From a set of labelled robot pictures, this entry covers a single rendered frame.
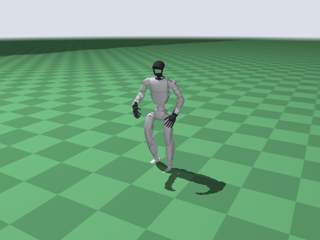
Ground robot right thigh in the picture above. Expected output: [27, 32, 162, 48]
[144, 112, 157, 145]

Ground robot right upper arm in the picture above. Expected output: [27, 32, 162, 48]
[138, 78, 151, 100]

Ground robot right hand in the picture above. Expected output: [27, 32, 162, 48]
[132, 102, 141, 119]

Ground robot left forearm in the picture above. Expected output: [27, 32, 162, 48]
[174, 96, 184, 115]

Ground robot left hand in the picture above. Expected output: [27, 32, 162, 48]
[164, 110, 179, 128]

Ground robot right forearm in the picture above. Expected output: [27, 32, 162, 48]
[132, 93, 142, 106]

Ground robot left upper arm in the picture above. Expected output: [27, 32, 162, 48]
[167, 79, 183, 102]

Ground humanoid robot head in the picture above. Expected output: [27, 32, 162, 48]
[152, 60, 165, 80]

